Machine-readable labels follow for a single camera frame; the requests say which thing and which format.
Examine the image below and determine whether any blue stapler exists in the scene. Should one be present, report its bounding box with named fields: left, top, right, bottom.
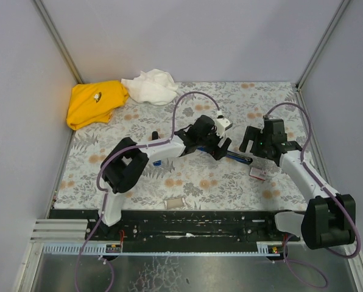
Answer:
left=150, top=131, right=253, bottom=165

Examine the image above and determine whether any red white staple box sleeve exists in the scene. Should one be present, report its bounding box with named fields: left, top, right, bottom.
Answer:
left=249, top=167, right=267, bottom=181

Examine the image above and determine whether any staple box tray with staples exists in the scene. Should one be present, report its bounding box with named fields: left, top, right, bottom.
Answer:
left=164, top=198, right=185, bottom=210

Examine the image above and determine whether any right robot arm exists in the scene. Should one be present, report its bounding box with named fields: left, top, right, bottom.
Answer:
left=239, top=119, right=359, bottom=249

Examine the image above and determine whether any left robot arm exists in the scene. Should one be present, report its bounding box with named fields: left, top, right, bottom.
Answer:
left=96, top=112, right=232, bottom=227

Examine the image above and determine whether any floral patterned table mat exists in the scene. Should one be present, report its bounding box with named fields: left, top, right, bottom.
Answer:
left=53, top=82, right=312, bottom=211

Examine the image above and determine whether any white crumpled cloth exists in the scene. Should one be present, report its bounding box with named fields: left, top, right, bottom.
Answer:
left=121, top=69, right=178, bottom=106

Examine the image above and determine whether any yellow t-shirt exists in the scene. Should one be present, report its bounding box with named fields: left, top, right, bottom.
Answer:
left=66, top=80, right=129, bottom=131

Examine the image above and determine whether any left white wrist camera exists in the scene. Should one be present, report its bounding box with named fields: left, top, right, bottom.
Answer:
left=214, top=116, right=233, bottom=137

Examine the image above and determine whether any white slotted cable duct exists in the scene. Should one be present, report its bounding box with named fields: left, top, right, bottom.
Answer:
left=43, top=242, right=283, bottom=257

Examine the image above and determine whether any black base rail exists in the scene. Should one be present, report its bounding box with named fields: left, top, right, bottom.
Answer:
left=49, top=209, right=287, bottom=246

